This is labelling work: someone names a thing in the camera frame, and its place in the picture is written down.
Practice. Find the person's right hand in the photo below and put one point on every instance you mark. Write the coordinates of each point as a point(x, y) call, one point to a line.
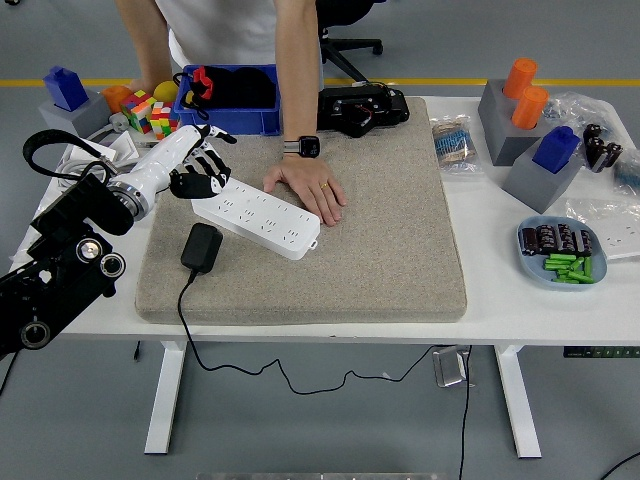
point(145, 84)

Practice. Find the person's left hand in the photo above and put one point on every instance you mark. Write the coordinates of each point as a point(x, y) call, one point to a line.
point(305, 177)

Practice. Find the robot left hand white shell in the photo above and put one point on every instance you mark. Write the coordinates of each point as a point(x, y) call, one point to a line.
point(167, 155)

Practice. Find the white power strip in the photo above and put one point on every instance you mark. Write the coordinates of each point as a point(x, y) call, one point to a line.
point(265, 225)

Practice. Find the person's right forearm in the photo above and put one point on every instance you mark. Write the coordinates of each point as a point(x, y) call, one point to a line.
point(147, 40)

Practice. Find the person's left forearm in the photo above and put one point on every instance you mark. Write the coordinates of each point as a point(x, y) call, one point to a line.
point(300, 75)

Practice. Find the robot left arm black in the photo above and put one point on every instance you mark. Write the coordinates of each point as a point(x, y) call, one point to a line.
point(60, 280)

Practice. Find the small dark metal tool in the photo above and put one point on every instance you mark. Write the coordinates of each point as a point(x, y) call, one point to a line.
point(150, 145)

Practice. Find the yellow ball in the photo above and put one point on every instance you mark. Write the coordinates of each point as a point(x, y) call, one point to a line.
point(166, 91)

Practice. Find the colourful puzzle cube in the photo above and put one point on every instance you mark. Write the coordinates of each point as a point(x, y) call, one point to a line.
point(164, 120)
point(137, 110)

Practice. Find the black smartwatch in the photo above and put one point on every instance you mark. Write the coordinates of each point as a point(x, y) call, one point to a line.
point(307, 146)

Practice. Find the orange cup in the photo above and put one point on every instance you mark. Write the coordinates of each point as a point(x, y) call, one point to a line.
point(115, 97)

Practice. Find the blue plastic bin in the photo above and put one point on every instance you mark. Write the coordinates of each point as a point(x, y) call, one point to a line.
point(225, 122)

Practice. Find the white flat box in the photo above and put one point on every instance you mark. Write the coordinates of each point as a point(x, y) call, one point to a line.
point(100, 149)

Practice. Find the black pouch with red trim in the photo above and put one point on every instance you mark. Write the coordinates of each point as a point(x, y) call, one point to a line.
point(215, 85)

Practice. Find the blue block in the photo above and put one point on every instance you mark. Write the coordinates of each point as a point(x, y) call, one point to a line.
point(65, 90)
point(556, 150)

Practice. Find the grey block holder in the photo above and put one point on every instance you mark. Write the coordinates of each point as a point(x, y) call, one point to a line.
point(65, 125)
point(535, 187)

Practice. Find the grey-brown mat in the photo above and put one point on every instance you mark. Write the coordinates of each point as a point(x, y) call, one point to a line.
point(375, 240)

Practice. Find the person's torso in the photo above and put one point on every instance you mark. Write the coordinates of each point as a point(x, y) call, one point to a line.
point(225, 25)

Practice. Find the black electronic device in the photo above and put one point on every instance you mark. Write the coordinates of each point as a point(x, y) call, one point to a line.
point(380, 110)

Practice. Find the plain black pouch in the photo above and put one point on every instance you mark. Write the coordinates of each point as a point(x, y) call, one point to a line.
point(255, 87)

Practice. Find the black office chair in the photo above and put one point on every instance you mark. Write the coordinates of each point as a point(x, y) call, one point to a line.
point(350, 45)

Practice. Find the clear bag of resistors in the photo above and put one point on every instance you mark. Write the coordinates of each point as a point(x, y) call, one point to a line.
point(452, 147)

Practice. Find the grey two-slot holder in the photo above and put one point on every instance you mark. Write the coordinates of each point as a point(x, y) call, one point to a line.
point(495, 125)

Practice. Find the black capacitor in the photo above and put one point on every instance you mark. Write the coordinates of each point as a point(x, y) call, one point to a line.
point(546, 237)
point(565, 236)
point(529, 240)
point(584, 242)

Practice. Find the orange cylinder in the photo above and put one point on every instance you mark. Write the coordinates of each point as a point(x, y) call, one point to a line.
point(530, 107)
point(520, 77)

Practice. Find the silver metal box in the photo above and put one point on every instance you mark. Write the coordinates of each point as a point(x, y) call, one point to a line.
point(450, 367)

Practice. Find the white table leg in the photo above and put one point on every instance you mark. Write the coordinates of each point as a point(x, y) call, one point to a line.
point(167, 400)
point(517, 400)

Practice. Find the light blue plate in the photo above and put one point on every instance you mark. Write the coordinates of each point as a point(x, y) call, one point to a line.
point(535, 267)

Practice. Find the green cylinder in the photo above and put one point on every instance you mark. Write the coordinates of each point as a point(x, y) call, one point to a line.
point(588, 267)
point(572, 280)
point(570, 274)
point(557, 264)
point(560, 257)
point(577, 264)

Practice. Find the clear bag blue components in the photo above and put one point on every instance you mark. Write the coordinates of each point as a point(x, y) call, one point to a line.
point(580, 107)
point(630, 172)

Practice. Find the bag of dark capacitors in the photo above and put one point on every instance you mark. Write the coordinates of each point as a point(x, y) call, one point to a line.
point(602, 150)

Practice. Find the black desk control panel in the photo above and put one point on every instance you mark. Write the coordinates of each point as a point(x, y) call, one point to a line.
point(600, 352)

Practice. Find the white wall socket in bag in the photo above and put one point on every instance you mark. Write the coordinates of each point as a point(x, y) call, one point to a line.
point(617, 240)

